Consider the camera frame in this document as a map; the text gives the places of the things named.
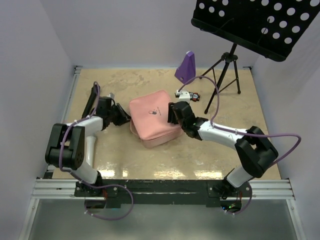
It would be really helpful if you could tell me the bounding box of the black music stand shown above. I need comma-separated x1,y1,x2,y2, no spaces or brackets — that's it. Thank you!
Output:
191,0,320,116

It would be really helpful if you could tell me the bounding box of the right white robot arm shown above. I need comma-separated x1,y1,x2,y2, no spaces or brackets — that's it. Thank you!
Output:
167,101,279,197

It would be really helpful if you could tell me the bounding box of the white tube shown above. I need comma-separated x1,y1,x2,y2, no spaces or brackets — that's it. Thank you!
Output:
85,136,97,167

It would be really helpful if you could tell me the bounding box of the black microphone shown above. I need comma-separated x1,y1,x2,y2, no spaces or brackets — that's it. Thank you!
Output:
81,83,98,118

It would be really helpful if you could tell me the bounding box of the pink medicine kit case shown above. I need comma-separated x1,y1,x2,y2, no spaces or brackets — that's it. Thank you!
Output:
129,90,183,148

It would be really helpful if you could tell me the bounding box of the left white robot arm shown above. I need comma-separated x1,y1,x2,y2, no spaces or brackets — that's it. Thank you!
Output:
45,96,131,196

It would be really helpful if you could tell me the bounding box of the purple metronome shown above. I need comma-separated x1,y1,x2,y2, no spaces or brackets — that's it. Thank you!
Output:
174,51,196,84

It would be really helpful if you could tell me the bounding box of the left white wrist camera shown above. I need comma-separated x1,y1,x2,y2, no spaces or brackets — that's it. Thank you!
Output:
107,92,115,99

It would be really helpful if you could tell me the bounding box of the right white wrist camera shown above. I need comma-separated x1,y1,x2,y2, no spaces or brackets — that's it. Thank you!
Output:
174,90,191,103

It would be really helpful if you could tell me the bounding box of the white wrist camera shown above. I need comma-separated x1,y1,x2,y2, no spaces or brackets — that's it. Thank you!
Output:
107,92,115,99
174,90,191,103

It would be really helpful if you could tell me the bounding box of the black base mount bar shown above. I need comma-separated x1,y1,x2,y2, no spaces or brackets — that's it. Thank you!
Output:
74,179,253,209

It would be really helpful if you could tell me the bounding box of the owl pattern block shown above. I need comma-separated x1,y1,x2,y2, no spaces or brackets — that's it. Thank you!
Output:
189,92,201,102

